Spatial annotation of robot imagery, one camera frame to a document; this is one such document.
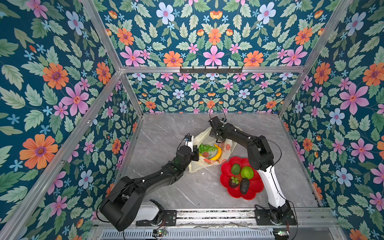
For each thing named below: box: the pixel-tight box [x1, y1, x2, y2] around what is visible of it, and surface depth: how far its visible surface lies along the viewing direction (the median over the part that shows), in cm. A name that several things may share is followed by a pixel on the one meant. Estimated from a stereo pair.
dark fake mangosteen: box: [229, 176, 239, 189], surface depth 82 cm
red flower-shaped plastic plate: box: [220, 157, 265, 201], surface depth 84 cm
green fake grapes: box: [198, 143, 217, 153], surface depth 98 cm
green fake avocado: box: [231, 163, 241, 176], surface depth 88 cm
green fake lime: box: [240, 166, 254, 180], surface depth 84 cm
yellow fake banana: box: [209, 144, 222, 161], surface depth 95 cm
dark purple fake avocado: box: [240, 178, 249, 195], surface depth 82 cm
